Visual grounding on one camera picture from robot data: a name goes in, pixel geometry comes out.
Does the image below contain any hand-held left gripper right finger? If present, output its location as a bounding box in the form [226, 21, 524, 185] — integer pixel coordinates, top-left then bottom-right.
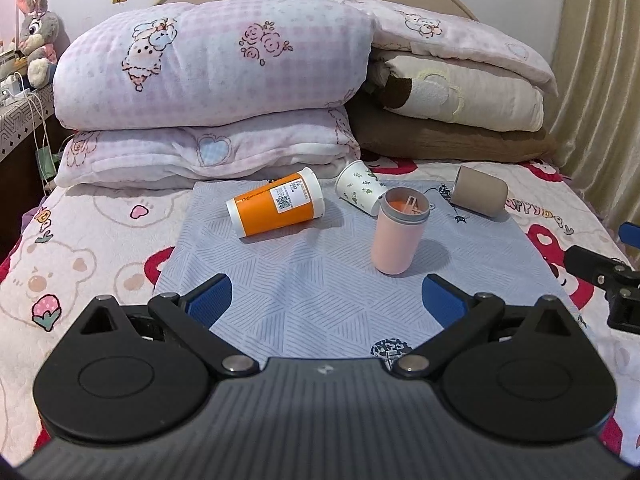
[390, 274, 583, 377]

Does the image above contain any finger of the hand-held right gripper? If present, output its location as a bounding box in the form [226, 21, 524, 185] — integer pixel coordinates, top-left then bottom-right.
[618, 221, 640, 267]
[563, 244, 640, 333]

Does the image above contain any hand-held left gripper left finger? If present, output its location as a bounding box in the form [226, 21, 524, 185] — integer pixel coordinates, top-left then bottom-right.
[75, 274, 261, 379]

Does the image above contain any orange cup with white lid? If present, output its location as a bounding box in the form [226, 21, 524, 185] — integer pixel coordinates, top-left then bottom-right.
[225, 166, 326, 237]

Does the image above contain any pink cup with grey rim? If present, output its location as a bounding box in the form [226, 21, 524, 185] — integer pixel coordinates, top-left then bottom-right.
[370, 186, 432, 276]

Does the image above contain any taupe cup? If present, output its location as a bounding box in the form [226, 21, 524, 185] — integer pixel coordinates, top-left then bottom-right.
[451, 165, 509, 218]

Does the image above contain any white floral paper cup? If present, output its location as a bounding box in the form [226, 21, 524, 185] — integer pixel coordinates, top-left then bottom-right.
[335, 160, 390, 217]

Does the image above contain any grey patterned cloth mat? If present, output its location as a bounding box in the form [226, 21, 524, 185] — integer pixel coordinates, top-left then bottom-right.
[152, 162, 588, 361]

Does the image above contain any pink checked quilt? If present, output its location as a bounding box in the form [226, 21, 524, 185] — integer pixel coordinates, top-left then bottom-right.
[54, 107, 362, 191]

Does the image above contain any beige curtain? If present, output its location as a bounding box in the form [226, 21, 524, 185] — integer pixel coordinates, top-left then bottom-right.
[545, 0, 640, 221]

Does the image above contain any brown folded blanket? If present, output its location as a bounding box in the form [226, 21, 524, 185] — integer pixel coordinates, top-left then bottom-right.
[350, 95, 558, 163]

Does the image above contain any cream and brown blanket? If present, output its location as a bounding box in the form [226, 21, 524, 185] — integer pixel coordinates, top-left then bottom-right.
[367, 52, 546, 133]

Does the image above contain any green face mask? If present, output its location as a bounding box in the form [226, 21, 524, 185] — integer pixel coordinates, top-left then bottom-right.
[35, 147, 62, 182]

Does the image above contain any pink checkered top pillow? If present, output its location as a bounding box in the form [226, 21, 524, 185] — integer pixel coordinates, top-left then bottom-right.
[52, 0, 376, 133]

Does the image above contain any nightstand with patterned cover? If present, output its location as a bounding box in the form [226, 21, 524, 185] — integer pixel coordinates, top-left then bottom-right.
[0, 82, 56, 166]

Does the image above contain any pink folded quilt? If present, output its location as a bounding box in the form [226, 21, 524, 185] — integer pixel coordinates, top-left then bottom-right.
[332, 0, 558, 96]

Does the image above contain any grey plush rabbit toy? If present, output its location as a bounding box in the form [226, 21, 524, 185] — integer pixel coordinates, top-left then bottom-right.
[15, 0, 63, 88]

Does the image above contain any white cable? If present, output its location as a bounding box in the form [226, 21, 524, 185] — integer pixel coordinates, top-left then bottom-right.
[25, 91, 52, 153]

